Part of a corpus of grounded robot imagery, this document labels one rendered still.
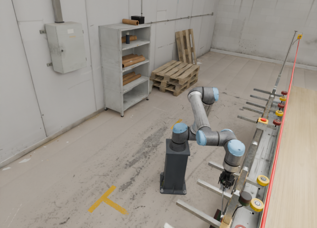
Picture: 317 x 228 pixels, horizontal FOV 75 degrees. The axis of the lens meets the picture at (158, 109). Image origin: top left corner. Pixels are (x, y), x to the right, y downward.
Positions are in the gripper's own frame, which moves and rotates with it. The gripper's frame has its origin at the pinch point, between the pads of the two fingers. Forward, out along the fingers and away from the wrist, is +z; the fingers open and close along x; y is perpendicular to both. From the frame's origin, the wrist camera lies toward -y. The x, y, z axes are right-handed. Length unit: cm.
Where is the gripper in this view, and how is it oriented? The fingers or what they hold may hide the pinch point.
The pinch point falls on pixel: (223, 188)
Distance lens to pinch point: 148.2
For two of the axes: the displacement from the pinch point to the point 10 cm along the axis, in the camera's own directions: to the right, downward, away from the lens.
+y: -5.4, 3.7, -7.6
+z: -0.6, 8.8, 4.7
